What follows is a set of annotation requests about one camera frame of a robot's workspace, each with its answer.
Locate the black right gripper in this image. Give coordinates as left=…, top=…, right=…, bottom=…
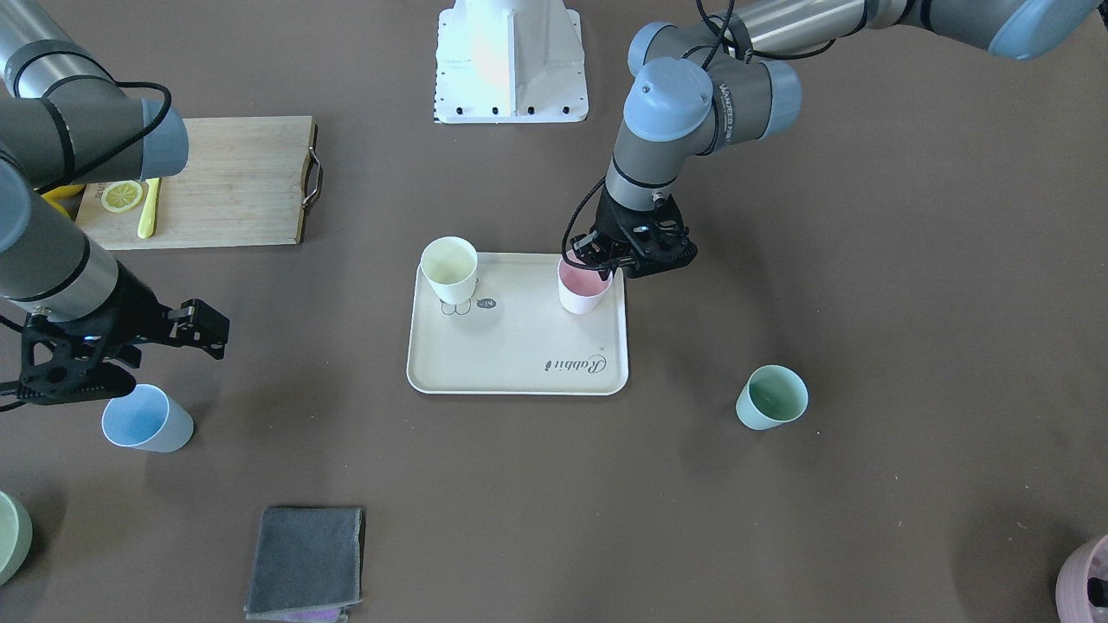
left=17, top=273, right=230, bottom=406

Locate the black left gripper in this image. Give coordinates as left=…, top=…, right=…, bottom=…
left=567, top=190, right=698, bottom=279

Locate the pink plastic cup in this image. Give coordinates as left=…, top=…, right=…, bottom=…
left=557, top=261, right=612, bottom=314

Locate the light blue plastic cup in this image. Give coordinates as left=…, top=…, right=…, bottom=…
left=100, top=385, right=195, bottom=453

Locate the cream yellow plastic cup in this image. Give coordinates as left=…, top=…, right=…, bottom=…
left=420, top=236, right=479, bottom=305

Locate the mint green plastic cup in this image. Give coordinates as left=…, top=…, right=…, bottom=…
left=736, top=364, right=808, bottom=430

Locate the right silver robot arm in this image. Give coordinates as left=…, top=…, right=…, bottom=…
left=1, top=1, right=229, bottom=410

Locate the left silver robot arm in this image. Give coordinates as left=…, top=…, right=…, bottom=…
left=561, top=1, right=1105, bottom=279

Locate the beige rabbit print tray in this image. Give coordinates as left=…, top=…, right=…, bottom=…
left=407, top=253, right=629, bottom=395

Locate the yellow plastic knife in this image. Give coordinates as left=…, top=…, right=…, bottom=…
left=136, top=177, right=162, bottom=241

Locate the lower lemon half slice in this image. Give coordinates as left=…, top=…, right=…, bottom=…
left=100, top=180, right=145, bottom=214

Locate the upper whole yellow lemon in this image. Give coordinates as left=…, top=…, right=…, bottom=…
left=40, top=184, right=86, bottom=221

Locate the bamboo cutting board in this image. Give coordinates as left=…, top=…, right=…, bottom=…
left=76, top=118, right=317, bottom=251

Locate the pale green bowl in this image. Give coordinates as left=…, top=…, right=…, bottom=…
left=0, top=491, right=33, bottom=585

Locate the grey folded cloth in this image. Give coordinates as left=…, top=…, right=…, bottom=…
left=244, top=505, right=365, bottom=622

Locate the pink mixing bowl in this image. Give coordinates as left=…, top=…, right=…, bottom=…
left=1055, top=537, right=1107, bottom=622

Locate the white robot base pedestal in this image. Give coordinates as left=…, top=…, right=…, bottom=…
left=433, top=1, right=589, bottom=124

